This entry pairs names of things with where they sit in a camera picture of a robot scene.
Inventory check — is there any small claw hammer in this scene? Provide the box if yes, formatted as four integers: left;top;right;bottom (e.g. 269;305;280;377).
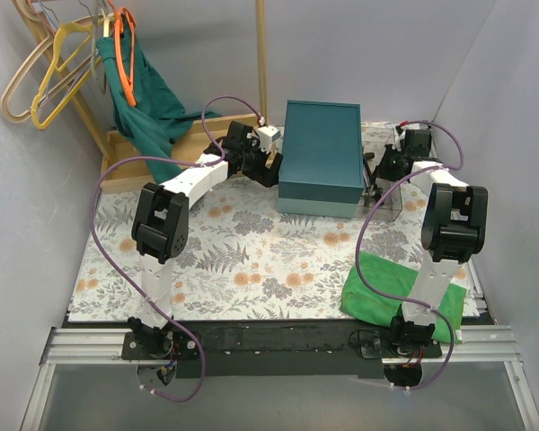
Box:
362;152;376;191

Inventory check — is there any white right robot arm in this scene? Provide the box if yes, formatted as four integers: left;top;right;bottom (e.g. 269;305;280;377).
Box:
374;122;489;357

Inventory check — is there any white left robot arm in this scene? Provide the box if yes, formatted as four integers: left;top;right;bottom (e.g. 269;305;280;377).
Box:
128;121;283;359

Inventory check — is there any teal box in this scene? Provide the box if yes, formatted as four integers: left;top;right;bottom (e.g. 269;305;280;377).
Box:
277;100;365;218

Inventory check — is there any clear plastic container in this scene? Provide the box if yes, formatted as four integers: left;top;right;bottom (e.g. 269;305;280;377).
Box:
352;123;405;222

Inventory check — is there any dark green garment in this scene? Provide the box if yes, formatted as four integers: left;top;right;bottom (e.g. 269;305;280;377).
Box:
94;33;224;185

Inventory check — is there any wooden rack base tray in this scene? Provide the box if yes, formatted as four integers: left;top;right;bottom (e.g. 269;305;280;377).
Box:
102;113;279;198

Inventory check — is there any orange hanger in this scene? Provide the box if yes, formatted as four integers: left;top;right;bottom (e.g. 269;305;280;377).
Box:
113;6;138;108

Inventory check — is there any wooden rack pole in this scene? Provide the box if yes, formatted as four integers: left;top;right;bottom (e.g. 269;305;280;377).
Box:
255;0;268;118

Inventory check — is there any green cloth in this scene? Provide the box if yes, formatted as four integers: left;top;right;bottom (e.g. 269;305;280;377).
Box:
340;251;468;346

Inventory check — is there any yellow hanger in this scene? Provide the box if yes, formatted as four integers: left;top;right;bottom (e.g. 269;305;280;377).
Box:
30;15;118;131

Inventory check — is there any beige wooden hanger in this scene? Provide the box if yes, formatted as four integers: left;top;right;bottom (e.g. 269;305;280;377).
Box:
0;0;109;125

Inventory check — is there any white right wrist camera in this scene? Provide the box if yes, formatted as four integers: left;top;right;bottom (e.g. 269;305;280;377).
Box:
394;121;410;145

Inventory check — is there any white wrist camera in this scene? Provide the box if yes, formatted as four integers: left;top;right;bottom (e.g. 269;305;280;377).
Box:
394;121;410;145
255;125;281;154

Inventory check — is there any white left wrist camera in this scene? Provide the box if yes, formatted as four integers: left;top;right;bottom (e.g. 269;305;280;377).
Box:
255;125;281;154

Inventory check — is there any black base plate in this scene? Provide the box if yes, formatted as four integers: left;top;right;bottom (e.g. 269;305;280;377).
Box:
121;318;443;379

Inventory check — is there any aluminium frame rail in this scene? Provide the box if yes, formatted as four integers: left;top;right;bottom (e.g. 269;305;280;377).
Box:
20;327;127;431

